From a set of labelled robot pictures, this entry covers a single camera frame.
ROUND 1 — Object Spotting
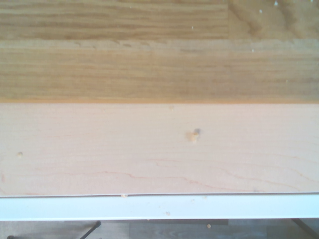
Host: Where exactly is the cereal crumb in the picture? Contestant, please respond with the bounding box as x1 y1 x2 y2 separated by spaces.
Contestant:
185 131 200 143

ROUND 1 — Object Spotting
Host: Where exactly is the black stand leg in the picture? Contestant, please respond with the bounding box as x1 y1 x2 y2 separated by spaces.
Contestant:
6 220 102 239

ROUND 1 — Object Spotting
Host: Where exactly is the white drawer cabinet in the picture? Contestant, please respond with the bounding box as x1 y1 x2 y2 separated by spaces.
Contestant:
0 193 319 222

